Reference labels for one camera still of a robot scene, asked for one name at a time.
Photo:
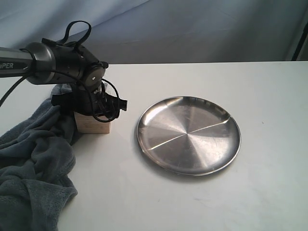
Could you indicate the grey fleece towel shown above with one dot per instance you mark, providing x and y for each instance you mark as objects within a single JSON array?
[{"x": 35, "y": 159}]

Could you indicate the round stainless steel plate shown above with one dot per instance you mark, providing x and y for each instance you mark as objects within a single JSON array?
[{"x": 188, "y": 136}]

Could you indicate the grey backdrop cloth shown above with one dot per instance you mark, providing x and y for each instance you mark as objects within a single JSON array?
[{"x": 162, "y": 31}]

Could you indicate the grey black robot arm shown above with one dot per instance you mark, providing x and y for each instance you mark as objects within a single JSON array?
[{"x": 64, "y": 62}]

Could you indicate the light wooden cube block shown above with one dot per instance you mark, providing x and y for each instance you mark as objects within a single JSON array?
[{"x": 88, "y": 125}]

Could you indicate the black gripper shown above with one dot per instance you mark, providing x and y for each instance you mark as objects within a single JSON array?
[{"x": 99, "y": 104}]

